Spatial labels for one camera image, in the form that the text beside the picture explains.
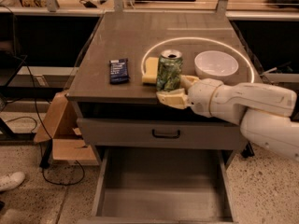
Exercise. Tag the dark side shelf unit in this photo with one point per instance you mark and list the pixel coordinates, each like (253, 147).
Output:
(29, 94)

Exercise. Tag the dark blue snack bar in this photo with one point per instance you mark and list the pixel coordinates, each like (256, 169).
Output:
(118, 71)

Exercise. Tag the black drawer handle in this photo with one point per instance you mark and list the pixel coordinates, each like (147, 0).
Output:
(172, 135)

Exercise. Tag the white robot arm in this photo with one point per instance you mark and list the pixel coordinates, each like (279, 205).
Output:
(261, 111)

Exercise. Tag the yellow sponge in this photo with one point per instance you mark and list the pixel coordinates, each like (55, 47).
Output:
(151, 68)

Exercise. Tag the open grey middle drawer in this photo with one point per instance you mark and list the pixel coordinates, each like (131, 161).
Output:
(138, 185)

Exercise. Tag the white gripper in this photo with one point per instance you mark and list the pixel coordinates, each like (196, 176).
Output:
(201, 96)

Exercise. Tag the white bowl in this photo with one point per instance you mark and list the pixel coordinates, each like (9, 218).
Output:
(215, 64)

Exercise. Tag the white shoe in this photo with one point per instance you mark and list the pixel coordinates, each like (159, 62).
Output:
(11, 181)

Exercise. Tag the grey drawer cabinet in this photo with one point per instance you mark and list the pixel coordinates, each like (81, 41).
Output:
(136, 36)

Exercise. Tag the green soda can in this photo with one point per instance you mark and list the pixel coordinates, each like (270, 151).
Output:
(169, 70)

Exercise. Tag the brown cardboard box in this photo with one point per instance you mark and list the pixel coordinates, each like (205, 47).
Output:
(60, 127)

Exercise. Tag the grey upper drawer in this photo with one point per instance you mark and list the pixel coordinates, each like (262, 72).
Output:
(137, 133)

